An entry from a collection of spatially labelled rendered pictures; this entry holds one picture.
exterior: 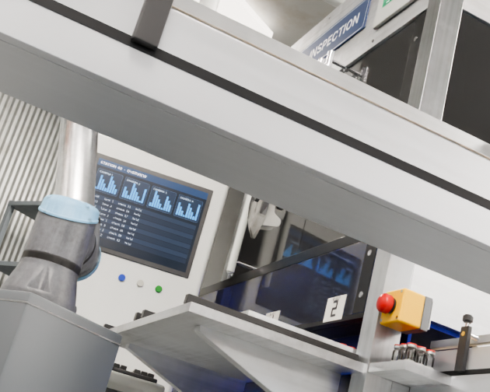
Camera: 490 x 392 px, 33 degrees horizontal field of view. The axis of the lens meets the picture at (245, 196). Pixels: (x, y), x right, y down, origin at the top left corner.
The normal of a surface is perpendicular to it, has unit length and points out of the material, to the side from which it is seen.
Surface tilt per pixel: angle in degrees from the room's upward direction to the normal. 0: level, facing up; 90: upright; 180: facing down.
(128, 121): 180
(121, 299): 90
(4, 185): 90
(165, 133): 180
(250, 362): 90
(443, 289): 90
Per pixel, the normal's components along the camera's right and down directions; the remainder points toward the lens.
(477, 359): -0.88, -0.37
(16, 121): 0.81, 0.00
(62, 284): 0.73, -0.36
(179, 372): 0.41, -0.23
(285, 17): -0.25, 0.90
